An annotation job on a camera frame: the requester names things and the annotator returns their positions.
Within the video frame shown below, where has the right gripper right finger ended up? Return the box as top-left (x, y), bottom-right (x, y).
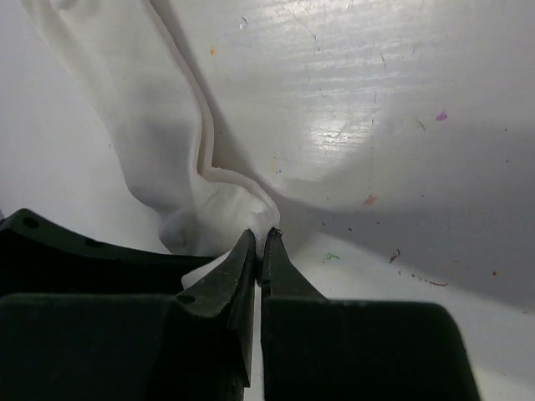
top-left (261, 230), bottom-right (480, 400)

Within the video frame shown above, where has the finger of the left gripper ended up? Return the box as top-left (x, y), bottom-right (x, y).
top-left (1, 209), bottom-right (212, 296)

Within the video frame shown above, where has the white sock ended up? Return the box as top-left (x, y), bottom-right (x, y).
top-left (16, 0), bottom-right (280, 289)

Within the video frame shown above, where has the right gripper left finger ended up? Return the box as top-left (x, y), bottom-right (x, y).
top-left (1, 231), bottom-right (255, 400)

